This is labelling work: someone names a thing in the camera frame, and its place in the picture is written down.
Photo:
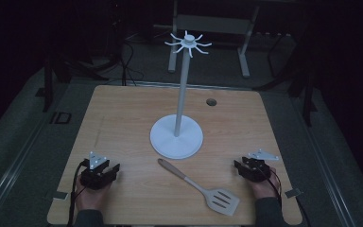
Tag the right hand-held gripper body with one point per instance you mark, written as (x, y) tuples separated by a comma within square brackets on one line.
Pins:
[(258, 168)]

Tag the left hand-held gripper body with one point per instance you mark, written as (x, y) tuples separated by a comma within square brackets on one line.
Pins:
[(95, 176)]

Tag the person's right hand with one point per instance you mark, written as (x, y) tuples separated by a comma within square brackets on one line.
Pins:
[(264, 189)]

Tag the person's left hand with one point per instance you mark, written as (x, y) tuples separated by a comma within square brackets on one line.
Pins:
[(91, 198)]

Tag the grey tape piece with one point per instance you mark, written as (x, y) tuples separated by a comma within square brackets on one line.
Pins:
[(293, 193), (60, 195)]

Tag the white hook stand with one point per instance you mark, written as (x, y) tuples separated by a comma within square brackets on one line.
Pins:
[(177, 138)]

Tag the black metal stand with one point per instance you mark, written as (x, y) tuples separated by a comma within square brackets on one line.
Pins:
[(307, 94), (48, 85)]

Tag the metal floor rail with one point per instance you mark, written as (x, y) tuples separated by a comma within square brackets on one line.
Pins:
[(327, 176), (9, 171)]

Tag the white desk frame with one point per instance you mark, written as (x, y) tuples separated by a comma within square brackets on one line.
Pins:
[(214, 24)]

